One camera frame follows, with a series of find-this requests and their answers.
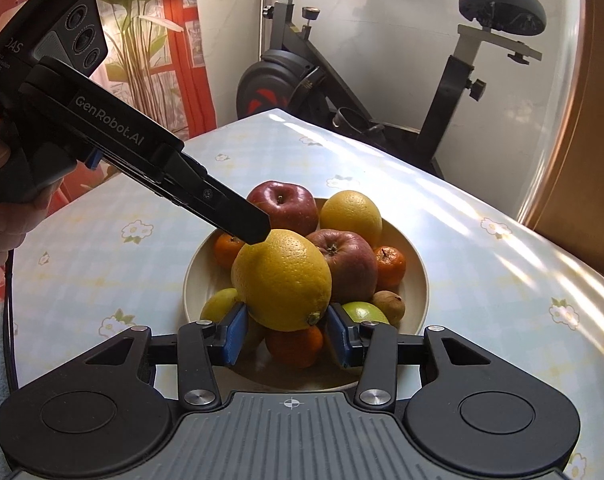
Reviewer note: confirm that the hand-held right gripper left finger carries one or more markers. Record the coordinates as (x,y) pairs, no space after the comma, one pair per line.
(237,331)

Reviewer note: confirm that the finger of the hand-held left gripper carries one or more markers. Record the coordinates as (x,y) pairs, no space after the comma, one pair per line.
(232,210)

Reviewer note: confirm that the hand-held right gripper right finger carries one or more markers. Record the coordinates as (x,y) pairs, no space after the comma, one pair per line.
(338,336)

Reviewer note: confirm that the green lime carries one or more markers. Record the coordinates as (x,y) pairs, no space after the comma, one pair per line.
(364,312)

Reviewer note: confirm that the small tangerine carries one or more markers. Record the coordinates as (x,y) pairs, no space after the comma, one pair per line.
(226,251)
(390,264)
(294,347)

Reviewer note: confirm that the yellow orange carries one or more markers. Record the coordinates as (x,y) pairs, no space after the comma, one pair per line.
(282,280)

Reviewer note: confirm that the dark red apple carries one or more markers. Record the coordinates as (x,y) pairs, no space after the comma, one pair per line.
(349,265)

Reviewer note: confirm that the cream round plate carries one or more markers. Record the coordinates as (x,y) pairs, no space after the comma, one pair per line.
(406,260)

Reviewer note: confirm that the yellow lemon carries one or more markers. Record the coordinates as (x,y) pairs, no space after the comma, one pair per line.
(352,215)

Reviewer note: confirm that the person's left hand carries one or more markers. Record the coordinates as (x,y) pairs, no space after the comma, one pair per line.
(2,225)

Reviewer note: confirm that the green potted plant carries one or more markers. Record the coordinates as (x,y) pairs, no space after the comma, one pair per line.
(132,15)

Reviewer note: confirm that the black exercise bike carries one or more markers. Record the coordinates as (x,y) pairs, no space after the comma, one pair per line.
(292,75)

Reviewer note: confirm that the metal pipe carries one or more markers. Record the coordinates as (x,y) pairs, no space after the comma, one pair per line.
(263,5)

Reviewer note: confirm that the wooden door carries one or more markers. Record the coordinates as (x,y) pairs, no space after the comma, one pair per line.
(581,185)

